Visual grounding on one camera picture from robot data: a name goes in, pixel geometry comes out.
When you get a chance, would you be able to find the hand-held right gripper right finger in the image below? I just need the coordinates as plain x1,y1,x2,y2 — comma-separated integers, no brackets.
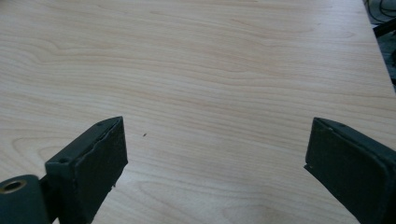
304,117,396,224

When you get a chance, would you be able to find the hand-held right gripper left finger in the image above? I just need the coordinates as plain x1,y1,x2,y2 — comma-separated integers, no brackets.
45,116,129,224

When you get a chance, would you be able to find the black metal stand bar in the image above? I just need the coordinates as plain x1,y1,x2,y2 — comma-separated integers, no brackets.
373,18,396,39

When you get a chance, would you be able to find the black cable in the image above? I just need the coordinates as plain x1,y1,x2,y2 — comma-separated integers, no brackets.
363,0,396,24

